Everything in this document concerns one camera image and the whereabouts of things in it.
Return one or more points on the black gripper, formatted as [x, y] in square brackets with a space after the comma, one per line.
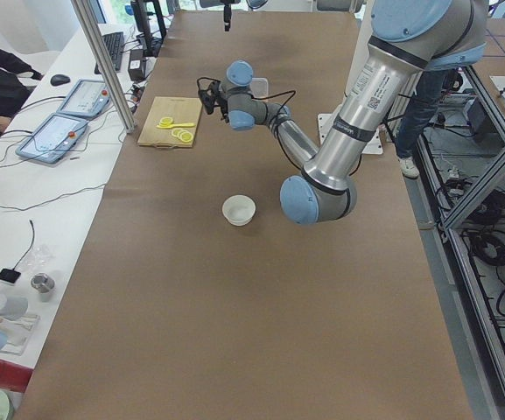
[222, 106]

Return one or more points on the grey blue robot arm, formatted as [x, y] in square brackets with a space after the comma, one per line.
[408, 37]

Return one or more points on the wooden cutting board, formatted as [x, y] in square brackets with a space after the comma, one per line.
[166, 110]

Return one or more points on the yellow plastic knife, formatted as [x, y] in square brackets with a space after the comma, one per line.
[175, 125]

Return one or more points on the black power adapter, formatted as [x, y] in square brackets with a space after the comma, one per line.
[137, 65]

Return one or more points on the black keyboard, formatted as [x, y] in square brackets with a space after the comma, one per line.
[114, 43]

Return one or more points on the white bowl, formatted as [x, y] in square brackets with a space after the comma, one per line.
[238, 209]

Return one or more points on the teach pendant far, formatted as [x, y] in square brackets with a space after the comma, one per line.
[87, 99]

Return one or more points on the teach pendant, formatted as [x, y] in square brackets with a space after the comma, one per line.
[52, 139]
[87, 99]

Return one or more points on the black computer mouse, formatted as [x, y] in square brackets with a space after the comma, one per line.
[59, 79]

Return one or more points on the teach pendant near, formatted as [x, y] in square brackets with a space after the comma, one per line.
[52, 139]

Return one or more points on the person in jeans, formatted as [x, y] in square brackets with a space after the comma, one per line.
[421, 108]

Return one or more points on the metal cup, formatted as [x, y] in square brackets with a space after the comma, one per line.
[44, 286]

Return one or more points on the small black square device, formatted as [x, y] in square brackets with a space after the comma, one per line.
[9, 276]

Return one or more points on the grey cup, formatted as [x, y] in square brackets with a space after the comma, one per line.
[13, 307]

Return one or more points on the red cylinder can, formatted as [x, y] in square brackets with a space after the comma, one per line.
[14, 377]

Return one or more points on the aluminium frame post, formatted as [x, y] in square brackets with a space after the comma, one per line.
[92, 32]

